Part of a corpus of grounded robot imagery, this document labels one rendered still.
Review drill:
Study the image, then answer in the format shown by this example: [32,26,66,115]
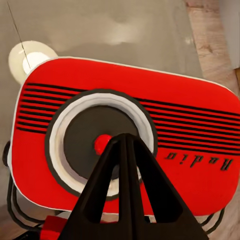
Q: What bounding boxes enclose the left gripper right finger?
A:
[125,133,210,240]

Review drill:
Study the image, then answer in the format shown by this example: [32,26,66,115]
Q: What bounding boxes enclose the radio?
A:
[2,56,240,240]

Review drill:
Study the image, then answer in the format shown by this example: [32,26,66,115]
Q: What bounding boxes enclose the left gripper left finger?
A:
[57,133,134,240]

